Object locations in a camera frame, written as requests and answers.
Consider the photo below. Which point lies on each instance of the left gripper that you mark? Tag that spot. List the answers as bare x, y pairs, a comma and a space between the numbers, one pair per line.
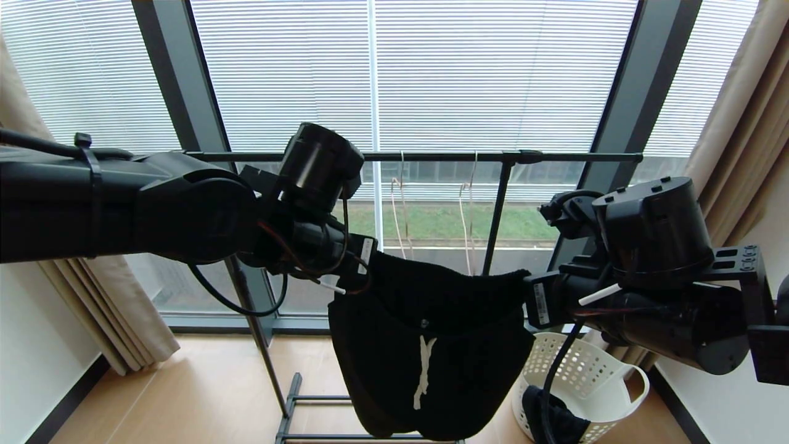
314, 246

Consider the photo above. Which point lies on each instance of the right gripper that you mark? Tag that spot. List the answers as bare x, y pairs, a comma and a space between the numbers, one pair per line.
666, 327

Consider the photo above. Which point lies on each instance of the black shorts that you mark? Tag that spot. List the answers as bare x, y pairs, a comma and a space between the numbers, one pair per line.
468, 345

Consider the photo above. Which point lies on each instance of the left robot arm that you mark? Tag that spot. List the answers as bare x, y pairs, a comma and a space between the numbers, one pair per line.
154, 209

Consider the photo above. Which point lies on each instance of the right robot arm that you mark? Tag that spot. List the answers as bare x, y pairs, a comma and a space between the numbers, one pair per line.
653, 228

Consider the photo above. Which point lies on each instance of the white laundry basket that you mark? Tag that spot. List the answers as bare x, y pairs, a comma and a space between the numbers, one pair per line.
610, 388

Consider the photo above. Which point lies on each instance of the pink clothes hanger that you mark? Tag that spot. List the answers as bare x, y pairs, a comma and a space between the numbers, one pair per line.
473, 179
402, 179

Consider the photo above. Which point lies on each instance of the heap of clothes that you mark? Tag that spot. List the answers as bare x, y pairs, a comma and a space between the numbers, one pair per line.
564, 422

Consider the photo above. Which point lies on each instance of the black clothes rack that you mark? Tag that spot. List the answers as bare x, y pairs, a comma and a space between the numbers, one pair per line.
555, 156

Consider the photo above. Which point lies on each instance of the window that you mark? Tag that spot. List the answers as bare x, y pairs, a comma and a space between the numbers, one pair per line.
185, 92

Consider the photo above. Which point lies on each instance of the beige curtain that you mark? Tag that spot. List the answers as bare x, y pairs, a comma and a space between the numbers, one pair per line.
739, 123
123, 320

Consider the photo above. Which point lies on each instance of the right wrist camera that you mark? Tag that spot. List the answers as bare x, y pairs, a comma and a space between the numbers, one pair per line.
564, 216

